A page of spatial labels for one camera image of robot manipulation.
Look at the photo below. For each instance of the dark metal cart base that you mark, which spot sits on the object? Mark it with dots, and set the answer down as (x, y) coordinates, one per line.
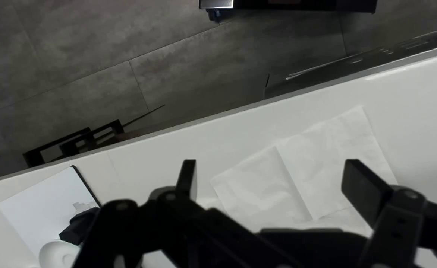
(221, 10)

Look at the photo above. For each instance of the black floor rack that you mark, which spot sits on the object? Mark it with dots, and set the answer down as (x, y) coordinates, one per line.
(84, 141)

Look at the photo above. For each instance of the white paper napkin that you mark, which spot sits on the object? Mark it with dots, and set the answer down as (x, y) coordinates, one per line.
(297, 182)

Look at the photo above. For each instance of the white plastic cup lid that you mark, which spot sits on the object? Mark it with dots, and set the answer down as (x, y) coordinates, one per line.
(59, 255)

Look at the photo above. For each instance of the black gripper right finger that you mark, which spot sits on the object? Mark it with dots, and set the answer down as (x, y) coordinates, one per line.
(403, 221)

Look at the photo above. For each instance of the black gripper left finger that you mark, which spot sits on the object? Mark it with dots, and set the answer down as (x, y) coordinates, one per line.
(123, 232)

